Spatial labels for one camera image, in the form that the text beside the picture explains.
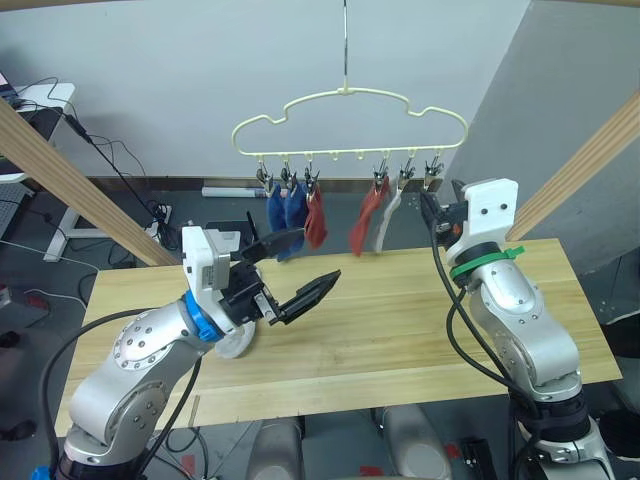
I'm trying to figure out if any black floor cable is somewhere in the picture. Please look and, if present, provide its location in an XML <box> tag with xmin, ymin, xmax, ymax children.
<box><xmin>14</xmin><ymin>77</ymin><xmax>166</xmax><ymax>221</ymax></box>

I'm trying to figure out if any black round bin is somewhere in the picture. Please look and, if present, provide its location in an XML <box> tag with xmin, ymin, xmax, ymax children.
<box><xmin>596</xmin><ymin>409</ymin><xmax>640</xmax><ymax>459</ymax></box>

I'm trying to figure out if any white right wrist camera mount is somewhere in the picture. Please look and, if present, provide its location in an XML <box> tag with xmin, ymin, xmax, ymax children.
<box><xmin>444</xmin><ymin>178</ymin><xmax>519</xmax><ymax>266</ymax></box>

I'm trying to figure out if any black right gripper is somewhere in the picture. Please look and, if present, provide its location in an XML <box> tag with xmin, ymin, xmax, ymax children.
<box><xmin>419</xmin><ymin>179</ymin><xmax>470</xmax><ymax>244</ymax></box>

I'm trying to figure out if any metal hanger clip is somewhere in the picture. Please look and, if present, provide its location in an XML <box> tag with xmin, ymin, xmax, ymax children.
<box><xmin>397</xmin><ymin>158</ymin><xmax>417</xmax><ymax>192</ymax></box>
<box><xmin>255</xmin><ymin>156</ymin><xmax>275</xmax><ymax>195</ymax></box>
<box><xmin>371</xmin><ymin>156</ymin><xmax>392</xmax><ymax>195</ymax></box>
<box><xmin>279</xmin><ymin>156</ymin><xmax>297</xmax><ymax>195</ymax></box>
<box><xmin>302</xmin><ymin>156</ymin><xmax>322</xmax><ymax>195</ymax></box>
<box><xmin>423</xmin><ymin>156</ymin><xmax>446</xmax><ymax>192</ymax></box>

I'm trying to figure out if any blue sock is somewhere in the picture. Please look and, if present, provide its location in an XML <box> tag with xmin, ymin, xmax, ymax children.
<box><xmin>265</xmin><ymin>183</ymin><xmax>287</xmax><ymax>229</ymax></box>
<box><xmin>277</xmin><ymin>181</ymin><xmax>309</xmax><ymax>262</ymax></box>

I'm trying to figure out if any blue left wrist ring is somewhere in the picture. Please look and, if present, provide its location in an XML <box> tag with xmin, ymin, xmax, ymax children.
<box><xmin>180</xmin><ymin>291</ymin><xmax>224</xmax><ymax>344</ymax></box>

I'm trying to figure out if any metal hanger hook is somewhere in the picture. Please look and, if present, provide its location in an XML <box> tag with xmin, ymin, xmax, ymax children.
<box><xmin>341</xmin><ymin>0</ymin><xmax>352</xmax><ymax>94</ymax></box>

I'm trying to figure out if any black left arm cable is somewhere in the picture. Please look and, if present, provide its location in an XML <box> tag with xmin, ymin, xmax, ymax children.
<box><xmin>38</xmin><ymin>299</ymin><xmax>204</xmax><ymax>480</ymax></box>

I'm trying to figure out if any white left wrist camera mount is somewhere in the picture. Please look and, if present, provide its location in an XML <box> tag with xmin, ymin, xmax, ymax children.
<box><xmin>180</xmin><ymin>225</ymin><xmax>246</xmax><ymax>335</ymax></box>

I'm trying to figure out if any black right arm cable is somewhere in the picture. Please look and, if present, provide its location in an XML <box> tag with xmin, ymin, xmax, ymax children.
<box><xmin>429</xmin><ymin>232</ymin><xmax>544</xmax><ymax>480</ymax></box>

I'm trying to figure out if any green zip tie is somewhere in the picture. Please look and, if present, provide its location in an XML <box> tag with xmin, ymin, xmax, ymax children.
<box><xmin>449</xmin><ymin>244</ymin><xmax>528</xmax><ymax>281</ymax></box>

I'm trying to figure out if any grey rounded robot leg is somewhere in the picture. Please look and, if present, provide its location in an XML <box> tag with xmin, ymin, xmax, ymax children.
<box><xmin>381</xmin><ymin>404</ymin><xmax>452</xmax><ymax>480</ymax></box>
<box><xmin>246</xmin><ymin>418</ymin><xmax>304</xmax><ymax>480</ymax></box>

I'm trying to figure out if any white desk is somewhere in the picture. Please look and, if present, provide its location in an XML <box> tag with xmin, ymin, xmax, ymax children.
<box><xmin>13</xmin><ymin>81</ymin><xmax>102</xmax><ymax>264</ymax></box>

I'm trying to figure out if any cream plastic clip hanger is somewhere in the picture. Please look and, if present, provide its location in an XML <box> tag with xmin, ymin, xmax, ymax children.
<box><xmin>230</xmin><ymin>86</ymin><xmax>469</xmax><ymax>162</ymax></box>

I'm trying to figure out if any white power strip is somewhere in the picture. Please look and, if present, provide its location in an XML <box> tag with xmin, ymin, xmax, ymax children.
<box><xmin>145</xmin><ymin>201</ymin><xmax>174</xmax><ymax>237</ymax></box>

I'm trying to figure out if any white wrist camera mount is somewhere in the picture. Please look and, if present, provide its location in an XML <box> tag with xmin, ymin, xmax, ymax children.
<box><xmin>180</xmin><ymin>225</ymin><xmax>246</xmax><ymax>335</ymax></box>
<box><xmin>444</xmin><ymin>178</ymin><xmax>519</xmax><ymax>266</ymax></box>

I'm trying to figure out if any red sock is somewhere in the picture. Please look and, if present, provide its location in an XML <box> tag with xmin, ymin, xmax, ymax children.
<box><xmin>304</xmin><ymin>188</ymin><xmax>329</xmax><ymax>251</ymax></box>
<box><xmin>348</xmin><ymin>186</ymin><xmax>392</xmax><ymax>258</ymax></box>

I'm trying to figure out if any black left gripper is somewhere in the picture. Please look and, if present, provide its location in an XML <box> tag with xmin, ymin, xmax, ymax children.
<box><xmin>219</xmin><ymin>228</ymin><xmax>343</xmax><ymax>327</ymax></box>

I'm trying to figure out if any wooden frame beam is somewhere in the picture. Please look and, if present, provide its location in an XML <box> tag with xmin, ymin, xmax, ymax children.
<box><xmin>506</xmin><ymin>89</ymin><xmax>640</xmax><ymax>242</ymax></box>
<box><xmin>0</xmin><ymin>96</ymin><xmax>179</xmax><ymax>267</ymax></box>

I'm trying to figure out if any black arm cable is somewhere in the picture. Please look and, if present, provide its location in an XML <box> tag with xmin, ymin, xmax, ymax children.
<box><xmin>38</xmin><ymin>299</ymin><xmax>204</xmax><ymax>480</ymax></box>
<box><xmin>429</xmin><ymin>232</ymin><xmax>544</xmax><ymax>480</ymax></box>

